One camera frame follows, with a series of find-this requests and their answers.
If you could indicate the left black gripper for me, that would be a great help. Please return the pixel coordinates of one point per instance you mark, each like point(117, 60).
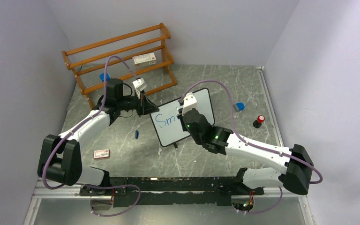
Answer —
point(144, 106)

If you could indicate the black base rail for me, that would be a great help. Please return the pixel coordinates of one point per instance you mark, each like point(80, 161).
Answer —
point(175, 190)

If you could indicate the red white box on table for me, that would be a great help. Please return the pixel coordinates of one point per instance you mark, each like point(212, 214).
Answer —
point(100, 154)

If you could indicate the orange wooden shelf rack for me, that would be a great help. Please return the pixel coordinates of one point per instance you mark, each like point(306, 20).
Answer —
point(88, 62)

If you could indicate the red black bottle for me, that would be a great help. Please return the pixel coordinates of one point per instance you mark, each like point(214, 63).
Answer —
point(258, 122)

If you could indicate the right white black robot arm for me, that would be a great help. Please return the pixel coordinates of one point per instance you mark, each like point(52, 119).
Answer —
point(290, 168)

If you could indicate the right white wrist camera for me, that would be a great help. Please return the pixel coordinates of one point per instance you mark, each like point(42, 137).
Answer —
point(188, 103)

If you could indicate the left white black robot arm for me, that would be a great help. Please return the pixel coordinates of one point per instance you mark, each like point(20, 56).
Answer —
point(60, 158)

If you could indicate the blue cube on shelf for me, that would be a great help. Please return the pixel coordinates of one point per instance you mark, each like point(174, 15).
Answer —
point(104, 76)

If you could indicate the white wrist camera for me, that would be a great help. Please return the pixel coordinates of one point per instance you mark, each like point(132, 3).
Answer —
point(188, 103)
point(139, 86)

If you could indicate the blue grey whiteboard eraser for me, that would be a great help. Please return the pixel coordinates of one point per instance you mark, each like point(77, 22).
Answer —
point(239, 106)

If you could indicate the white whiteboard black frame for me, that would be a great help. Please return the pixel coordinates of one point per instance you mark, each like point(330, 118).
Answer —
point(168, 126)

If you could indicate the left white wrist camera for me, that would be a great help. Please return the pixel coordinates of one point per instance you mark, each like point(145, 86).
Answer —
point(139, 86)

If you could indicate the white red box on shelf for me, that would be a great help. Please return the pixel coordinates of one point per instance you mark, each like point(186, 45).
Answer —
point(144, 60)

